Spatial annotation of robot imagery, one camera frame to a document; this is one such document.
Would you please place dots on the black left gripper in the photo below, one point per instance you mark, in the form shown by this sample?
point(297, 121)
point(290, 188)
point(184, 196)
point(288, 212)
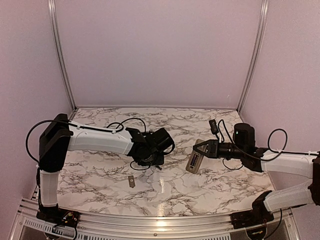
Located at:
point(160, 160)

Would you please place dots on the right aluminium frame post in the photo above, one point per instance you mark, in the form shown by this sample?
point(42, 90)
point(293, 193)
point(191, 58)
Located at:
point(261, 28)

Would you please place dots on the front aluminium rail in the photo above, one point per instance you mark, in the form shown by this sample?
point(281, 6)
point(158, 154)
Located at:
point(98, 226)

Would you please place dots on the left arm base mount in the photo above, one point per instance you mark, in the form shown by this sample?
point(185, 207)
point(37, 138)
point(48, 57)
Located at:
point(59, 217)

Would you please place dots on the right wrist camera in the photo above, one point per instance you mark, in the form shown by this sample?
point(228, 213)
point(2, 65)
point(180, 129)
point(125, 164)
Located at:
point(214, 128)

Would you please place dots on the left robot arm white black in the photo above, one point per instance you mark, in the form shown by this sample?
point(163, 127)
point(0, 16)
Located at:
point(62, 135)

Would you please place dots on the white remote control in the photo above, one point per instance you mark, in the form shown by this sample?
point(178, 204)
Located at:
point(199, 162)

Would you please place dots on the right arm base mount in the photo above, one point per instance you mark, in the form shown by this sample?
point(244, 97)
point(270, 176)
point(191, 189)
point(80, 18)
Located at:
point(250, 218)

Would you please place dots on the left aluminium frame post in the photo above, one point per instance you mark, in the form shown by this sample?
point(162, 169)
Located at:
point(59, 52)

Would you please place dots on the grey battery cover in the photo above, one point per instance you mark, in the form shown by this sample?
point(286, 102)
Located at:
point(131, 181)

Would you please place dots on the black battery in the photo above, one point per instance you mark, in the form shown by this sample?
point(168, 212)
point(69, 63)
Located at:
point(194, 159)
point(158, 167)

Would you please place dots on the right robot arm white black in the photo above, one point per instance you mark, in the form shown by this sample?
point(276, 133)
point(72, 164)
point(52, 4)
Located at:
point(242, 146)

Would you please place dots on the aluminium frame post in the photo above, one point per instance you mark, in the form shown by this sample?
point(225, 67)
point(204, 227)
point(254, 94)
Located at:
point(261, 28)
point(59, 52)

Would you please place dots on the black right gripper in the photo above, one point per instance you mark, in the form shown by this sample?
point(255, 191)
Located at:
point(213, 151)

